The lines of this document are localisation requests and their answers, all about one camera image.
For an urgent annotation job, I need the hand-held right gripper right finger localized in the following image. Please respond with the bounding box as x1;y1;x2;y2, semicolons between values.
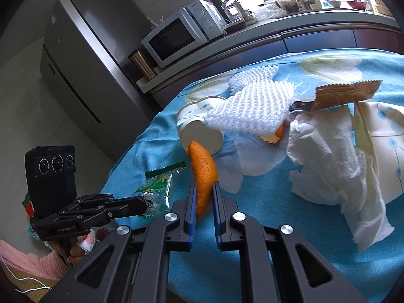
211;181;368;303

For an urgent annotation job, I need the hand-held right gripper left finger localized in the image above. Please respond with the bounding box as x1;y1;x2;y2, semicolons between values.
39;183;198;303

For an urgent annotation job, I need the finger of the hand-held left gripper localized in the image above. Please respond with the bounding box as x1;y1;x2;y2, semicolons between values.
60;196;148;225
63;193;116;213

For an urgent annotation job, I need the green snack wrapper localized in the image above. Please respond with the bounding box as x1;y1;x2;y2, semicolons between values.
134;161;187;220

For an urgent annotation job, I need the long orange peel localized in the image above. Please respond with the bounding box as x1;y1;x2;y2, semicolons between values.
186;141;219;220

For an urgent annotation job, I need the round patterned paper cup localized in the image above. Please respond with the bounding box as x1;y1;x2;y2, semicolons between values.
176;96;225;156

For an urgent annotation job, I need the dense white foam net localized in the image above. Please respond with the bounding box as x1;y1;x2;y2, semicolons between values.
204;80;294;137

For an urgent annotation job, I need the white paper towel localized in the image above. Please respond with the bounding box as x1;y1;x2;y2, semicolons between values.
286;106;395;253

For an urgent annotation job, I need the open-mesh white foam net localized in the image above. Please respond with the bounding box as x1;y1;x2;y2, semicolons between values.
228;64;280;92

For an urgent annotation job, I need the brown foil wrapper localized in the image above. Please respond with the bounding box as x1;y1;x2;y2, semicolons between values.
311;80;381;113

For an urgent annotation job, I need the crushed patterned paper cup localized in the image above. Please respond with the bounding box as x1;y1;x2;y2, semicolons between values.
353;101;404;204

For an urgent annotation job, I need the person's left hand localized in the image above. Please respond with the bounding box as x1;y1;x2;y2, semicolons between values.
67;229;111;266

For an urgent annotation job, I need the red printed packet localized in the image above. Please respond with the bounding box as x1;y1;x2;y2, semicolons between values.
22;194;36;220

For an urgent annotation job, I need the blue floral tablecloth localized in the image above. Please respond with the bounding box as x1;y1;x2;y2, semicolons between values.
101;49;404;303

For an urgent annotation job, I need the small orange peel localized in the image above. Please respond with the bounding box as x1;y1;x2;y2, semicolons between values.
258;123;286;145

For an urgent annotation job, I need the silver refrigerator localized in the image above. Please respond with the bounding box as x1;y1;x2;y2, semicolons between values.
40;0;158;161

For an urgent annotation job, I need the black wrapper piece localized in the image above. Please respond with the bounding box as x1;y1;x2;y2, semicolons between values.
290;100;316;112

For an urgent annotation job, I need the copper thermos cup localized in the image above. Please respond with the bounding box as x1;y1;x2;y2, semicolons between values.
128;49;157;81

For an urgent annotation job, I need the white microwave oven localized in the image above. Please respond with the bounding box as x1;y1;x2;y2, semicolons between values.
141;0;226;69

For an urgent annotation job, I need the kitchen counter with cabinets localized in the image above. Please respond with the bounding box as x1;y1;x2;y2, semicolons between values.
136;8;401;112

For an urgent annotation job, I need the glass kettle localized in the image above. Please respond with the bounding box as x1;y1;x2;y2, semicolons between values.
221;0;250;23

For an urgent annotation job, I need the clear plastic bag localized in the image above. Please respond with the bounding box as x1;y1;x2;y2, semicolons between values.
252;5;288;19

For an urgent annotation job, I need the white thin cable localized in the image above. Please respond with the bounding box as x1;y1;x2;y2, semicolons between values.
2;256;54;295

